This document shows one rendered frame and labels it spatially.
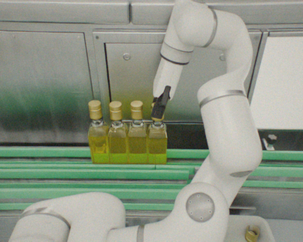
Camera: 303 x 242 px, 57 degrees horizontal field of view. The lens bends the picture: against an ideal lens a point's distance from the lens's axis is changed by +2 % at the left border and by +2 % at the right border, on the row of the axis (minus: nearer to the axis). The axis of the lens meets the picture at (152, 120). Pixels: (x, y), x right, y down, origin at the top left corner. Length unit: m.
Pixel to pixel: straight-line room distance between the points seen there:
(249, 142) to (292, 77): 0.51
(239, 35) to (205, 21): 0.08
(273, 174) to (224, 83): 0.50
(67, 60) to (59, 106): 0.18
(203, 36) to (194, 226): 0.34
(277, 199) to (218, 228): 0.59
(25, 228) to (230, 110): 0.40
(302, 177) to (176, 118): 0.42
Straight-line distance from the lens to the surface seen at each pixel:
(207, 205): 0.41
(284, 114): 1.01
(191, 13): 0.56
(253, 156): 0.46
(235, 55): 0.60
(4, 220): 0.95
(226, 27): 0.59
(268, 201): 0.99
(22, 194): 0.87
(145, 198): 0.80
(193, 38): 0.56
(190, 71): 0.85
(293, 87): 0.96
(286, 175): 0.95
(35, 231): 0.54
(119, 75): 0.86
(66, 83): 0.96
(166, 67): 0.65
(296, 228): 1.08
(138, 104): 0.75
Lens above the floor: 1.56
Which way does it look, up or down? 35 degrees down
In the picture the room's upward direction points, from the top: straight up
